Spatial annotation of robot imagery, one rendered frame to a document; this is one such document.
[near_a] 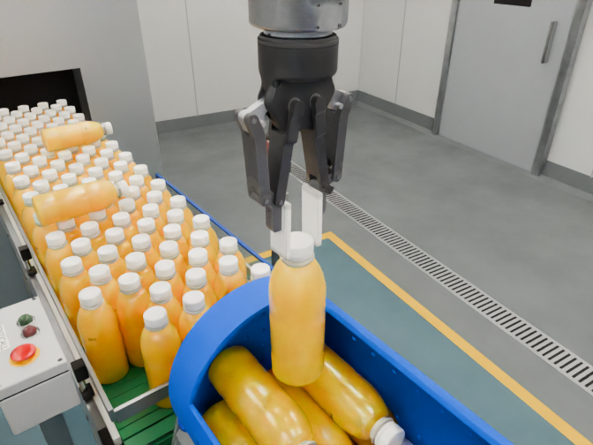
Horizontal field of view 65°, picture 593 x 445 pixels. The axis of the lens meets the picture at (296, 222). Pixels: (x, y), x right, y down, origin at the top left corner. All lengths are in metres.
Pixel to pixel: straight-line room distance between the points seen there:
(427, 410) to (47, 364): 0.57
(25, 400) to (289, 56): 0.65
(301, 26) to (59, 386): 0.66
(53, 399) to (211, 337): 0.32
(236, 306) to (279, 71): 0.34
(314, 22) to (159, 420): 0.76
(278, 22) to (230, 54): 4.77
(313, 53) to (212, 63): 4.70
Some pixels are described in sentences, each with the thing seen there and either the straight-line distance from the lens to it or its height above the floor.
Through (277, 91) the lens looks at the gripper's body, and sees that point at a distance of 0.44.
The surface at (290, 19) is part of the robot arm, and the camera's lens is 0.42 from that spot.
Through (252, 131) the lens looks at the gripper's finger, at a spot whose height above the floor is 1.50.
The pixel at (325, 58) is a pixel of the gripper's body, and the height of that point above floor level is 1.57.
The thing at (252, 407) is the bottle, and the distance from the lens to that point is 0.65.
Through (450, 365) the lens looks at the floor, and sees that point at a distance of 2.35.
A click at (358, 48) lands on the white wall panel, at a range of 6.00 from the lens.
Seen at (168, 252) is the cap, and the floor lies 1.10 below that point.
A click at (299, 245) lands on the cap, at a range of 0.53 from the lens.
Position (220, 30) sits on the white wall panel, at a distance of 5.11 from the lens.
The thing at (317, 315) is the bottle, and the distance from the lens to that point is 0.57.
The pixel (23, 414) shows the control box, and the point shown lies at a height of 1.04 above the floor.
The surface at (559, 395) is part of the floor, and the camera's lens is 2.42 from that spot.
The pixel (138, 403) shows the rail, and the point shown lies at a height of 0.97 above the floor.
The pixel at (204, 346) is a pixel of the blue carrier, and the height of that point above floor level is 1.20.
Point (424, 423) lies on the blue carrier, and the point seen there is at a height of 1.07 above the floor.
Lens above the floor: 1.65
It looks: 30 degrees down
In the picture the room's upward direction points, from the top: straight up
